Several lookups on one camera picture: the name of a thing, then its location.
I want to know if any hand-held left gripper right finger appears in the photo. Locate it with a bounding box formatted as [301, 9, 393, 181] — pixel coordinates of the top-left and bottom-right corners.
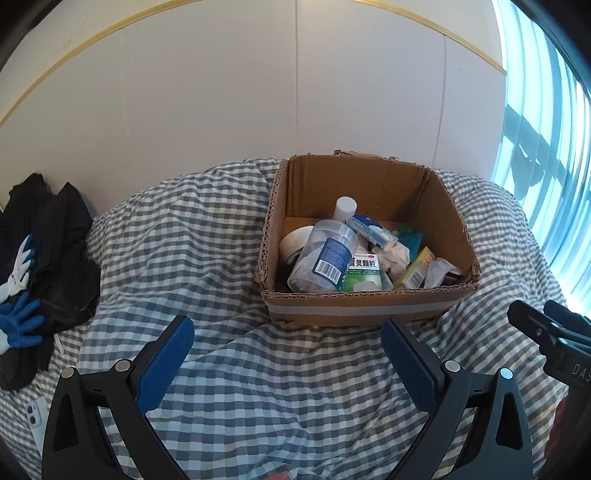
[379, 316, 536, 480]

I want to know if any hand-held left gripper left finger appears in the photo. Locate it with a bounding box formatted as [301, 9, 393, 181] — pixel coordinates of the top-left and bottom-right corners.
[42, 315, 195, 480]

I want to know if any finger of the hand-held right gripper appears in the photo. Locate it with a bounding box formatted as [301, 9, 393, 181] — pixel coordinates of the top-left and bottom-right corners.
[545, 300, 591, 344]
[507, 300, 571, 354]

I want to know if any silver blister pack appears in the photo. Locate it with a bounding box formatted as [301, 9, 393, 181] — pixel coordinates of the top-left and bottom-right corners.
[422, 257, 462, 288]

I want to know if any yellow green small box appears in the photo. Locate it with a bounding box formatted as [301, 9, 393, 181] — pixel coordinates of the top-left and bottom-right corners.
[394, 246, 437, 289]

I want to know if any green white medicine box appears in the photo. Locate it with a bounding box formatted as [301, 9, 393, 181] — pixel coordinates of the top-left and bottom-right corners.
[342, 253, 383, 292]

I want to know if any green packet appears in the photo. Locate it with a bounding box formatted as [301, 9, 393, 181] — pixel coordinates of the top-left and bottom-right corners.
[397, 228, 426, 259]

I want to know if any clear plastic bottle blue label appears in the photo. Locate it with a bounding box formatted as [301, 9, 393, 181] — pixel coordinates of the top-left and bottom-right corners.
[287, 219, 360, 292]

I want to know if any blue white small box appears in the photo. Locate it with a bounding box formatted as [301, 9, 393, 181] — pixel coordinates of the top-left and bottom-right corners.
[347, 215, 398, 247]

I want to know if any grey tape roll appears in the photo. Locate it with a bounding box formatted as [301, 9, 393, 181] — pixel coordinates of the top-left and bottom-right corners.
[279, 226, 319, 268]

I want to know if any small white plastic bottle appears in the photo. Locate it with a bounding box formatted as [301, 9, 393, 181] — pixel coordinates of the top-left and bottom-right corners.
[335, 196, 357, 222]

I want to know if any brown cardboard box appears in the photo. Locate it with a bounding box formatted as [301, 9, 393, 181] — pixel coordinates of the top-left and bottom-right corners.
[254, 150, 481, 328]

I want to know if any white phone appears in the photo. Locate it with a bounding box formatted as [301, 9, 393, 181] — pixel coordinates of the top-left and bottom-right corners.
[24, 397, 49, 446]

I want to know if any pile of black clothes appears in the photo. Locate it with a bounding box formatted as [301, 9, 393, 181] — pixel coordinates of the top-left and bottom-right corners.
[0, 173, 101, 391]

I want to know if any white work glove blue palm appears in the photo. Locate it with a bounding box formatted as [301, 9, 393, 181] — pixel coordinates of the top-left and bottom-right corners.
[0, 234, 37, 301]

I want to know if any sheer window curtain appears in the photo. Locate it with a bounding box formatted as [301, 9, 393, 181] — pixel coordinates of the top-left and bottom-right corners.
[489, 0, 591, 319]

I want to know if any gold wall trim strip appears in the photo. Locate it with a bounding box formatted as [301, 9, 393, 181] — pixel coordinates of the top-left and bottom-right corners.
[0, 0, 506, 127]

